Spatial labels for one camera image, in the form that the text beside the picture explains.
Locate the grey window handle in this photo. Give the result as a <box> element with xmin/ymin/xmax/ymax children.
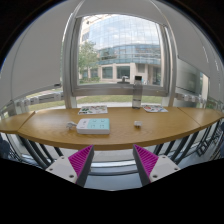
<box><xmin>117</xmin><ymin>75</ymin><xmax>130</xmax><ymax>84</ymax></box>

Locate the grey window frame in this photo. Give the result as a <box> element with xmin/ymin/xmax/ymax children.
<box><xmin>61</xmin><ymin>11</ymin><xmax>178</xmax><ymax>109</ymax></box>

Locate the wide white roller blind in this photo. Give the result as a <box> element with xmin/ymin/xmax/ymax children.
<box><xmin>8</xmin><ymin>0</ymin><xmax>83</xmax><ymax>101</ymax></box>

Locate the narrow white roller blind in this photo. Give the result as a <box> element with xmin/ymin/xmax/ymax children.
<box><xmin>163</xmin><ymin>9</ymin><xmax>219</xmax><ymax>80</ymax></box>

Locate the white and teal power strip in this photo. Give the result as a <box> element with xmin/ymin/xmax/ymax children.
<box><xmin>75</xmin><ymin>117</ymin><xmax>111</xmax><ymax>136</ymax></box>

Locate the white roller blind over window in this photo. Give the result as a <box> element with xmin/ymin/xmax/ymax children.
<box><xmin>74</xmin><ymin>0</ymin><xmax>168</xmax><ymax>26</ymax></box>

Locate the large colourful printed sheet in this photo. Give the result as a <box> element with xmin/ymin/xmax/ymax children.
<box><xmin>77</xmin><ymin>105</ymin><xmax>109</xmax><ymax>116</ymax></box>

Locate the small colourful printed sheet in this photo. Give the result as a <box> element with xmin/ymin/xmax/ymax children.
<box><xmin>142</xmin><ymin>104</ymin><xmax>169</xmax><ymax>114</ymax></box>

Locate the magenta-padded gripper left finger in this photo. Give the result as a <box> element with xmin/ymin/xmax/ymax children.
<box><xmin>45</xmin><ymin>144</ymin><xmax>95</xmax><ymax>188</ymax></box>

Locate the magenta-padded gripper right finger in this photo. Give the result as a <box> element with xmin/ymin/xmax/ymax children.
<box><xmin>132</xmin><ymin>143</ymin><xmax>182</xmax><ymax>187</ymax></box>

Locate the clear black-capped water bottle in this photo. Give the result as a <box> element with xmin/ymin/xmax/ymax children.
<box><xmin>131</xmin><ymin>75</ymin><xmax>144</xmax><ymax>110</ymax></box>

